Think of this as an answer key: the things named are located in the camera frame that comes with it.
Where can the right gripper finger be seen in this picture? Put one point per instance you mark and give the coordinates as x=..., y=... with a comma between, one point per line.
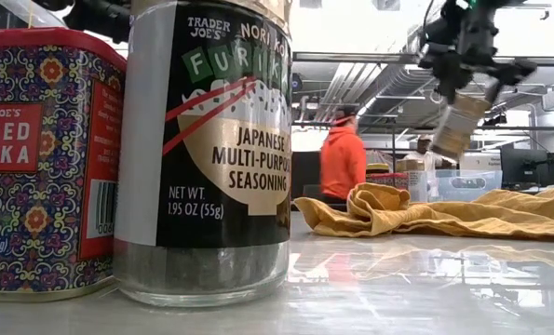
x=509, y=72
x=451, y=79

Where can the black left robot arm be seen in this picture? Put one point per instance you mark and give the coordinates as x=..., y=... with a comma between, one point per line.
x=99, y=18

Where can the person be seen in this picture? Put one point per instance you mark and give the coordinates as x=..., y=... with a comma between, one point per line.
x=341, y=163
x=425, y=149

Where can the black background monitor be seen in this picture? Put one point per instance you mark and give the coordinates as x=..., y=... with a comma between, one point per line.
x=532, y=167

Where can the long ceiling light fixture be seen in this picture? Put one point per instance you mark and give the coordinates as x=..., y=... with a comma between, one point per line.
x=351, y=57

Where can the clear plastic bin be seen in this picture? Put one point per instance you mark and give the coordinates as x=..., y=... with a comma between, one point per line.
x=463, y=186

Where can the mustard yellow cloth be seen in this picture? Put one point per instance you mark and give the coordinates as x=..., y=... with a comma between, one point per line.
x=444, y=218

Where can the white glossy table mat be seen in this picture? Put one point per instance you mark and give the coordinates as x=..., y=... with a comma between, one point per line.
x=397, y=288

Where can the red paprika tin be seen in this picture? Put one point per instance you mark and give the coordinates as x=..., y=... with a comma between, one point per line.
x=39, y=186

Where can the silver ceiling duct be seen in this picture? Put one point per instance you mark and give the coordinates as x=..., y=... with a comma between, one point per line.
x=388, y=84

